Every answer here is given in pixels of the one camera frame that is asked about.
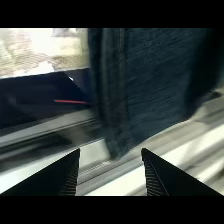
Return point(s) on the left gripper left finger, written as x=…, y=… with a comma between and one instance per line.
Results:
x=56, y=176

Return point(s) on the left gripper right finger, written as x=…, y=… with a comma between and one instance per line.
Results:
x=166, y=180

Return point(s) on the dark blue jeans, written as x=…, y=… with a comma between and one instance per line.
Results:
x=150, y=83

